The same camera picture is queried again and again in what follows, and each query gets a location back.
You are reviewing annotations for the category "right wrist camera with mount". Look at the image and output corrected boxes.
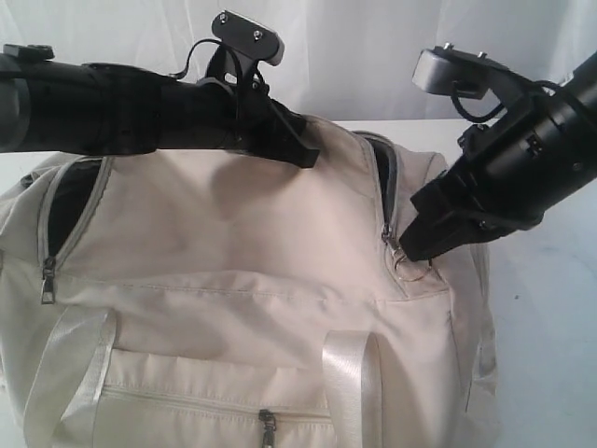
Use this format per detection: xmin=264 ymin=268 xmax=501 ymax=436
xmin=412 ymin=43 xmax=562 ymax=124

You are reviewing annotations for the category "cream duffel bag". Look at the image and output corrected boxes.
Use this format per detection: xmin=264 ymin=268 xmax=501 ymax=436
xmin=1 ymin=118 xmax=498 ymax=447

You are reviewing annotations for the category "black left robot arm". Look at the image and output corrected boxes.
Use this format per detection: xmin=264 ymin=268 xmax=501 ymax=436
xmin=1 ymin=44 xmax=320 ymax=168

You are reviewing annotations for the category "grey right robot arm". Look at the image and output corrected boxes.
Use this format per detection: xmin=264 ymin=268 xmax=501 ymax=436
xmin=399 ymin=56 xmax=596 ymax=261

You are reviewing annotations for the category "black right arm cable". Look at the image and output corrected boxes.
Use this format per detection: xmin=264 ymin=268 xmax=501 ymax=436
xmin=450 ymin=78 xmax=597 ymax=127

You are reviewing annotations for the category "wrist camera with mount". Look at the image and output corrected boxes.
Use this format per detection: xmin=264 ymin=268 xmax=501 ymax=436
xmin=412 ymin=43 xmax=562 ymax=124
xmin=170 ymin=12 xmax=285 ymax=94

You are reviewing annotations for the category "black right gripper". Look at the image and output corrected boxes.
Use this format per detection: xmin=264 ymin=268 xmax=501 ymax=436
xmin=400 ymin=106 xmax=597 ymax=260

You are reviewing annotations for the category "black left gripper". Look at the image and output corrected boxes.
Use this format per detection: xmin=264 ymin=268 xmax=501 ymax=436
xmin=86 ymin=63 xmax=320 ymax=169

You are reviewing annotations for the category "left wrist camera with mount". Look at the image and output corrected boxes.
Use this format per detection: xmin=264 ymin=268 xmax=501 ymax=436
xmin=170 ymin=12 xmax=285 ymax=94

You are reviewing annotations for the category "white backdrop curtain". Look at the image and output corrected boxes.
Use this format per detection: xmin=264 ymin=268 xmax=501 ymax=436
xmin=1 ymin=0 xmax=596 ymax=120

